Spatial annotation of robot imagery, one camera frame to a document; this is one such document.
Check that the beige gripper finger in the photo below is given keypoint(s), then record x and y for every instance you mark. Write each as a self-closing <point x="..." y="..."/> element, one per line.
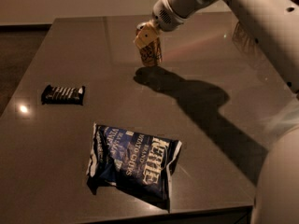
<point x="146" y="32"/>

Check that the orange soda can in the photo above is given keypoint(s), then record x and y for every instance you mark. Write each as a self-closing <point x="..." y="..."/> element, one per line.
<point x="151" y="55"/>

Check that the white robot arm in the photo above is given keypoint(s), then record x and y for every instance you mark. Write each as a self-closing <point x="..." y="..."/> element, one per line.
<point x="274" y="26"/>

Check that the black candy bar wrapper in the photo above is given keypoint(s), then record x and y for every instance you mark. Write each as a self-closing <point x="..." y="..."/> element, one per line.
<point x="63" y="95"/>

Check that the blue potato chips bag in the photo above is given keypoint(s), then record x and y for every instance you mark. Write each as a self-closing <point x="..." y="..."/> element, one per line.
<point x="133" y="161"/>

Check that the black wire napkin basket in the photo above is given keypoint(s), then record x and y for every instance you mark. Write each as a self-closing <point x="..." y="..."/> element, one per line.
<point x="243" y="40"/>

